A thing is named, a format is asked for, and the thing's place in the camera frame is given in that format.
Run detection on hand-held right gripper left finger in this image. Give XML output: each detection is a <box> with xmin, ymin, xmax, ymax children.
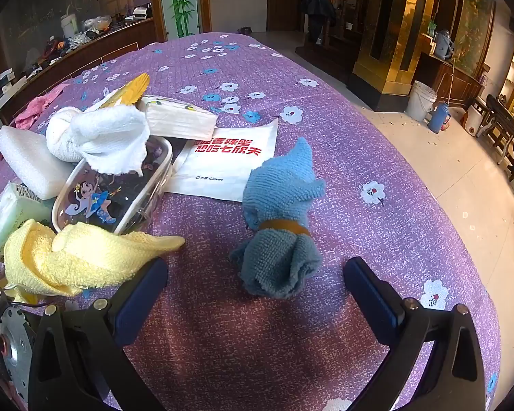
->
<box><xmin>28</xmin><ymin>257</ymin><xmax>170</xmax><ymax>411</ymax></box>

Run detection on golden pillar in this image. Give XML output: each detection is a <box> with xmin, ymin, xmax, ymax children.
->
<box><xmin>347</xmin><ymin>0</ymin><xmax>440</xmax><ymax>112</ymax></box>

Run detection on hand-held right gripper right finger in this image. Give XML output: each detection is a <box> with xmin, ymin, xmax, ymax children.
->
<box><xmin>343</xmin><ymin>256</ymin><xmax>487</xmax><ymax>411</ymax></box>

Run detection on wood framed glass partition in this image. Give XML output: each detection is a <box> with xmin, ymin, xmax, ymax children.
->
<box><xmin>0</xmin><ymin>0</ymin><xmax>155</xmax><ymax>73</ymax></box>

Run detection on wooden staircase railing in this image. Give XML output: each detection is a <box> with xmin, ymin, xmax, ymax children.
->
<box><xmin>295</xmin><ymin>0</ymin><xmax>373</xmax><ymax>69</ymax></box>

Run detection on wooden cabinet counter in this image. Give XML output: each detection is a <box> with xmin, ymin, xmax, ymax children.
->
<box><xmin>0</xmin><ymin>17</ymin><xmax>159</xmax><ymax>125</ymax></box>

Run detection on yellow towel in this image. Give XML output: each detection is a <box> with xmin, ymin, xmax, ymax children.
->
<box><xmin>3</xmin><ymin>219</ymin><xmax>186</xmax><ymax>298</ymax></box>

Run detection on white towel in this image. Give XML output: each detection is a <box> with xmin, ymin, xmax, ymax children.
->
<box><xmin>46</xmin><ymin>103</ymin><xmax>150</xmax><ymax>176</ymax></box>

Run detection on bamboo print wall panel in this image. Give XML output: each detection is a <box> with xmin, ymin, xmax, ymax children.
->
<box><xmin>165</xmin><ymin>0</ymin><xmax>198</xmax><ymax>39</ymax></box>

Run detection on pale green tissue pack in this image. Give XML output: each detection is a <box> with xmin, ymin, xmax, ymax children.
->
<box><xmin>0</xmin><ymin>182</ymin><xmax>54</xmax><ymax>254</ymax></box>

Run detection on white glove packet red print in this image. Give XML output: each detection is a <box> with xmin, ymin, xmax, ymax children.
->
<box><xmin>167</xmin><ymin>119</ymin><xmax>279</xmax><ymax>203</ymax></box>

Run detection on yellow foil packet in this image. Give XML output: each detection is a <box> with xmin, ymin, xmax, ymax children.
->
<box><xmin>98</xmin><ymin>73</ymin><xmax>150</xmax><ymax>110</ymax></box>

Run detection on lemon print tissue pack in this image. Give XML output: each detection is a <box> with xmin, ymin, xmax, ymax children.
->
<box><xmin>137</xmin><ymin>95</ymin><xmax>218</xmax><ymax>141</ymax></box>

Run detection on white foam block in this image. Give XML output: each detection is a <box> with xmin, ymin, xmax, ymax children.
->
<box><xmin>0</xmin><ymin>125</ymin><xmax>75</xmax><ymax>201</ymax></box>

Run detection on dark wooden bench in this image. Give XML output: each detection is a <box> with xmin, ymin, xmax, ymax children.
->
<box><xmin>482</xmin><ymin>94</ymin><xmax>514</xmax><ymax>167</ymax></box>

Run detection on clear cartoon print pouch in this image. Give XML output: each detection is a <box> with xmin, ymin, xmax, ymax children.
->
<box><xmin>51</xmin><ymin>135</ymin><xmax>174</xmax><ymax>236</ymax></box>

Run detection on black jacket on post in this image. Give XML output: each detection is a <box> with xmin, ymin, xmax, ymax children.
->
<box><xmin>300</xmin><ymin>0</ymin><xmax>337</xmax><ymax>43</ymax></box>

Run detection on blue thermos flask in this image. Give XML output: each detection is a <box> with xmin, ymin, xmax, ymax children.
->
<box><xmin>427</xmin><ymin>102</ymin><xmax>450</xmax><ymax>134</ymax></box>

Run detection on white small appliance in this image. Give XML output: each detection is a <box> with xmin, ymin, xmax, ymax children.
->
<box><xmin>465</xmin><ymin>109</ymin><xmax>487</xmax><ymax>138</ymax></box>

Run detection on pink cloth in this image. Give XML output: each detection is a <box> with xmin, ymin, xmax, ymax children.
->
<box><xmin>14</xmin><ymin>83</ymin><xmax>71</xmax><ymax>131</ymax></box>

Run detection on round metal device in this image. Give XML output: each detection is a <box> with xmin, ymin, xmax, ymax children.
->
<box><xmin>0</xmin><ymin>304</ymin><xmax>37</xmax><ymax>403</ymax></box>

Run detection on wooden sideboard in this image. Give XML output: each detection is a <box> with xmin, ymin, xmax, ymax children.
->
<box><xmin>415</xmin><ymin>30</ymin><xmax>485</xmax><ymax>110</ymax></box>

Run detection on white bucket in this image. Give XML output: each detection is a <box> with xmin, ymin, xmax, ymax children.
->
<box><xmin>406</xmin><ymin>80</ymin><xmax>438</xmax><ymax>123</ymax></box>

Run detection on blue towel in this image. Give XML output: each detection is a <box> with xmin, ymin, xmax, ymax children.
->
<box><xmin>229</xmin><ymin>137</ymin><xmax>327</xmax><ymax>298</ymax></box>

